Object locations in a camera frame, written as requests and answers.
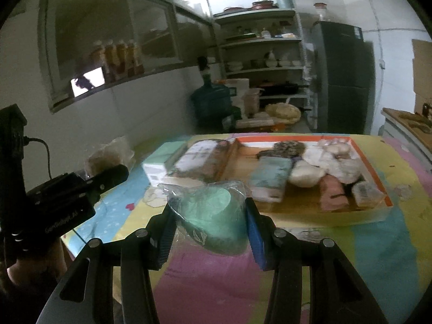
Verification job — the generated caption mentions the large floral tissue pack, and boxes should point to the large floral tissue pack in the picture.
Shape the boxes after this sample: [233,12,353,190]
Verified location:
[165,140,233,179]

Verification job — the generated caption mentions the cardboard sheets on wall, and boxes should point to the cardboard sheets on wall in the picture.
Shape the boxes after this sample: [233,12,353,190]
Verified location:
[412,39,432,115]

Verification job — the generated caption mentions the red pans with lid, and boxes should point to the red pans with lid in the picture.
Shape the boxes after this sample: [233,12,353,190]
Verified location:
[251,0,279,10]

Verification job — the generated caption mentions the cream plush toy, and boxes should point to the cream plush toy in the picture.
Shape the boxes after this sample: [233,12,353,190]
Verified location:
[290,160,326,188]

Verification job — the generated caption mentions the cardboard box tray orange rim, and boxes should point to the cardboard box tray orange rim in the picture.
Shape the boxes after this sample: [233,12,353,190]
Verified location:
[219,137,395,225]

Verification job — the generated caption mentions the dark grey fridge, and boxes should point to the dark grey fridge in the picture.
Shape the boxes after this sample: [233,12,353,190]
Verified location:
[310,20,375,134]

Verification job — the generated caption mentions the glass jar with red lid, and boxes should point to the glass jar with red lid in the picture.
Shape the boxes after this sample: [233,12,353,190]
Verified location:
[314,3,329,22]

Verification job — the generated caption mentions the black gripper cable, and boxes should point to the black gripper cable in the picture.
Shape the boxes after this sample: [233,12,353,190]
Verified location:
[23,137,53,181]

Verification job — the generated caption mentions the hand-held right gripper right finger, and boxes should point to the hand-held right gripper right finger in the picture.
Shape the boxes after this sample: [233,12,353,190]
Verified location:
[246,197,389,324]

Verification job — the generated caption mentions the printed cartoon blanket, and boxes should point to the printed cartoon blanket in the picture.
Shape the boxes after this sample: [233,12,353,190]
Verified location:
[61,133,432,324]

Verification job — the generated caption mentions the black wok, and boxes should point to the black wok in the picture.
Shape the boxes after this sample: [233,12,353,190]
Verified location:
[258,81,309,96]

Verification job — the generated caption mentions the person's left hand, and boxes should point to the person's left hand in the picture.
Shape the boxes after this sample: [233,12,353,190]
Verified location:
[0,238,70,301]

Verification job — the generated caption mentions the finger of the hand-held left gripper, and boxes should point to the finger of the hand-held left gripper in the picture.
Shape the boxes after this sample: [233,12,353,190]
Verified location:
[86,164,130,203]

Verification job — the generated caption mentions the orange sponge in plastic bag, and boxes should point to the orange sponge in plastic bag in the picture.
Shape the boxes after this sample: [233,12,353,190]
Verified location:
[84,137,136,179]

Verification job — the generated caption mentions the white floral cloth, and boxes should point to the white floral cloth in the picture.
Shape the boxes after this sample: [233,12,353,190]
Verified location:
[304,140,363,184]

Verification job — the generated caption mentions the green foam pad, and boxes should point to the green foam pad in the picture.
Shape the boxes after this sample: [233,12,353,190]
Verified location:
[158,180,252,256]

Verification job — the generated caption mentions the white shelf rack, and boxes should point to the white shelf rack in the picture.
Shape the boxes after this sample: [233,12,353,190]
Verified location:
[212,8,309,125]

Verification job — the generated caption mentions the dark green water jug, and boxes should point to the dark green water jug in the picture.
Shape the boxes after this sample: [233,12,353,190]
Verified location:
[191,83,233,132]

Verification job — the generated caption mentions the mint green box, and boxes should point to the mint green box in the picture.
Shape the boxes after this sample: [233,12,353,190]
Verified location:
[142,142,188,188]

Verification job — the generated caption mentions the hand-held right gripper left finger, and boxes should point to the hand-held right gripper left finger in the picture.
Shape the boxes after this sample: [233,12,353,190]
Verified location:
[44,204,178,324]

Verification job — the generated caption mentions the phone with lit screen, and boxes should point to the phone with lit screen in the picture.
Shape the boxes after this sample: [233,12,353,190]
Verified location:
[70,67,105,97]

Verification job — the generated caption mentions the yellow white barcode packet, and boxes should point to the yellow white barcode packet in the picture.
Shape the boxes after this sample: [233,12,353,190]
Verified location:
[351,180,385,206]

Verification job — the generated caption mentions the pale yellow sack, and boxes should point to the pale yellow sack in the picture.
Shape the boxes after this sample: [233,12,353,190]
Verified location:
[265,103,302,124]

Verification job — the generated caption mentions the glazed interior window frame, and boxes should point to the glazed interior window frame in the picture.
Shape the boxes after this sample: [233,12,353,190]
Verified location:
[39,0,217,113]

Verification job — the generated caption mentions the white plastic bucket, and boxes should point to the white plastic bucket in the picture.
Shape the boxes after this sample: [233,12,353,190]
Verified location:
[242,88,264,117]

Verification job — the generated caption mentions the black water jug pump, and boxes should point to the black water jug pump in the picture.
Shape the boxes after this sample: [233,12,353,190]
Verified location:
[197,56,210,78]

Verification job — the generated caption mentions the pink cloth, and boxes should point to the pink cloth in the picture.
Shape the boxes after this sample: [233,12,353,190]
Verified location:
[319,175,352,211]

